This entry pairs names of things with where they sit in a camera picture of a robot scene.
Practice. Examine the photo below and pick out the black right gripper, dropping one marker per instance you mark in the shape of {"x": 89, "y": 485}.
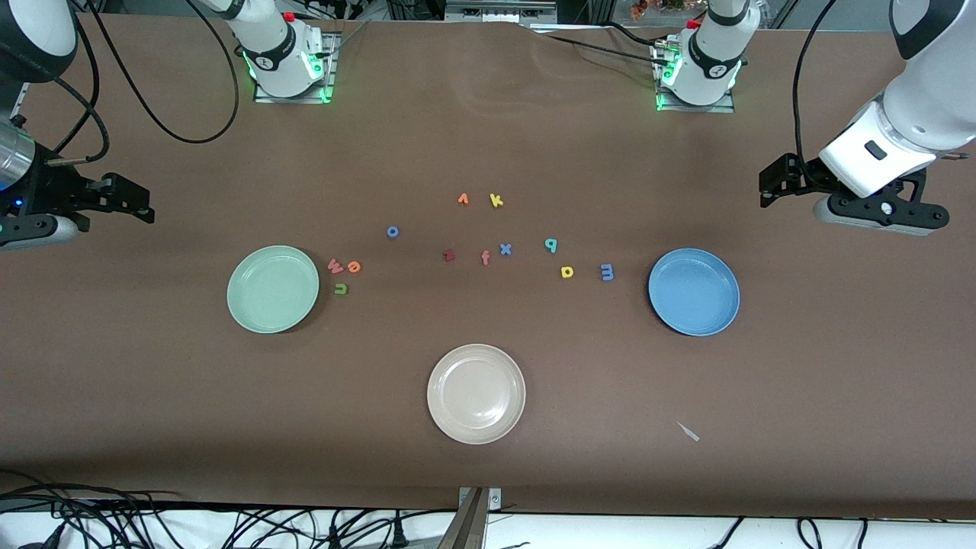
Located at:
{"x": 52, "y": 191}

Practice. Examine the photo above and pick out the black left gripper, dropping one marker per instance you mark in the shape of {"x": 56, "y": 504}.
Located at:
{"x": 807, "y": 177}

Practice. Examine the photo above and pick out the pink letter w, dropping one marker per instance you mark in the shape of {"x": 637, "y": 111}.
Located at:
{"x": 335, "y": 266}

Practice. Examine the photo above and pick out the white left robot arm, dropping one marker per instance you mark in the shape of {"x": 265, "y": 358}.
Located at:
{"x": 930, "y": 107}

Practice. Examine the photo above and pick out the blue plate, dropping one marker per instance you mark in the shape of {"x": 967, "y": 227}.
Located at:
{"x": 694, "y": 292}

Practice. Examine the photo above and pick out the green plate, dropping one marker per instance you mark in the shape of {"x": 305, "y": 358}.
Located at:
{"x": 272, "y": 290}

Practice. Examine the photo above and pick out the orange flower decoration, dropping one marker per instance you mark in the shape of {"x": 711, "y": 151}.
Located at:
{"x": 648, "y": 8}

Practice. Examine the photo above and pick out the white paper scrap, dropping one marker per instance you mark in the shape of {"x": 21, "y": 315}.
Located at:
{"x": 688, "y": 431}

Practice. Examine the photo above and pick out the grey metal box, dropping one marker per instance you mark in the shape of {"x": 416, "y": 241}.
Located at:
{"x": 499, "y": 9}

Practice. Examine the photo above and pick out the beige plate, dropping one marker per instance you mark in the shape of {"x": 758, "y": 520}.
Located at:
{"x": 476, "y": 393}

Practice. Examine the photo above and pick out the grey metal bar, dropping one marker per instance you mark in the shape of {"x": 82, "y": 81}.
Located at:
{"x": 465, "y": 526}

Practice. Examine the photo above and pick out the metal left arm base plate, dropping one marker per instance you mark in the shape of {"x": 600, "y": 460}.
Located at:
{"x": 694, "y": 108}

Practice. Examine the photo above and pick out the aluminium frame profile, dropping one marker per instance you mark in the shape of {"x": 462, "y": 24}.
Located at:
{"x": 20, "y": 103}

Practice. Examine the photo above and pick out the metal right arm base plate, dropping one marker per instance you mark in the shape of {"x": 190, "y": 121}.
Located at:
{"x": 293, "y": 97}

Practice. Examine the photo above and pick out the metal table edge bracket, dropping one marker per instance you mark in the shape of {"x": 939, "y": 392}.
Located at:
{"x": 494, "y": 499}

